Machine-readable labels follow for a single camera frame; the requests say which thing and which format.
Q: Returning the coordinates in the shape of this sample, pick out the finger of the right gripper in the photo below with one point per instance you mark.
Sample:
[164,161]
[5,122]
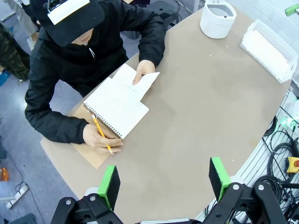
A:
[291,10]

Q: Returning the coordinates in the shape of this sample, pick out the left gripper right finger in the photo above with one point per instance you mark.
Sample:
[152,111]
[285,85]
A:
[218,179]

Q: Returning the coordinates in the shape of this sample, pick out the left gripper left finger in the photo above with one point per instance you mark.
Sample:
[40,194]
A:
[109,186]

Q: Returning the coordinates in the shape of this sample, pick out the yellow pencil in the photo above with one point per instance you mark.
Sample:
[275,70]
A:
[100,131]

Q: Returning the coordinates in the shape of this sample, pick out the white paper sheet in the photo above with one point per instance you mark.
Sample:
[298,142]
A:
[149,81]

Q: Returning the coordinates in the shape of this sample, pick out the person's left forearm black sleeve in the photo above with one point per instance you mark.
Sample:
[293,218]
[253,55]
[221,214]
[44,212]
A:
[153,46]

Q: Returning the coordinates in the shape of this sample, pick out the person's right forearm black sleeve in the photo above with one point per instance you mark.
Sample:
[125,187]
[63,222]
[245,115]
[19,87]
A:
[53,126]

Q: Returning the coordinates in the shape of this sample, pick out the person's right hand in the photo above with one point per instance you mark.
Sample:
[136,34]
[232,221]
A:
[98,140]

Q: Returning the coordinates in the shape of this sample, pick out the person's left hand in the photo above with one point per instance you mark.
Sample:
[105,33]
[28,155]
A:
[144,68]

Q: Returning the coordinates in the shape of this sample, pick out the white perforated plastic basket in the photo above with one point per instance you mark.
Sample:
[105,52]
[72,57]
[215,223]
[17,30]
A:
[271,35]

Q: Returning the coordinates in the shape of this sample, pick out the spiral notebook brown cover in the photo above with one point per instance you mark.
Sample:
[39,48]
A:
[116,112]

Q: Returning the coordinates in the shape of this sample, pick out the yellow emergency stop button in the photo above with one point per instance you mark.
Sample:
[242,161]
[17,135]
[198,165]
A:
[293,164]

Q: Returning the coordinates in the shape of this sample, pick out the white lidded trash bin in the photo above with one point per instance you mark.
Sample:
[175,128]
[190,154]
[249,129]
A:
[215,25]

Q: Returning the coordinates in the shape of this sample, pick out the white power strip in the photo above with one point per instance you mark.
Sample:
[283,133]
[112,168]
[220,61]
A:
[17,196]

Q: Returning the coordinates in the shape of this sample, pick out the orange object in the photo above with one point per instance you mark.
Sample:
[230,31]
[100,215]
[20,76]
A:
[3,175]

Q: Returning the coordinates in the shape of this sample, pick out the person's black jacket torso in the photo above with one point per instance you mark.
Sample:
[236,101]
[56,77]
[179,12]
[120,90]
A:
[70,63]

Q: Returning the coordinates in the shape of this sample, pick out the camouflage trousers figure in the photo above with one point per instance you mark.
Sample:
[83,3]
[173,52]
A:
[11,58]

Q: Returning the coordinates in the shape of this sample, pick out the black baseball cap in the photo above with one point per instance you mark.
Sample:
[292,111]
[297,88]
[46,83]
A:
[77,25]

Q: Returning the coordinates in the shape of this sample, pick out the beige trousers figure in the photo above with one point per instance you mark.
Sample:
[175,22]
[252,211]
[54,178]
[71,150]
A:
[21,16]

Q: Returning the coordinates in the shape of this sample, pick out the white head-mounted camera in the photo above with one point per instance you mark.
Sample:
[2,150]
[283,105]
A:
[65,11]

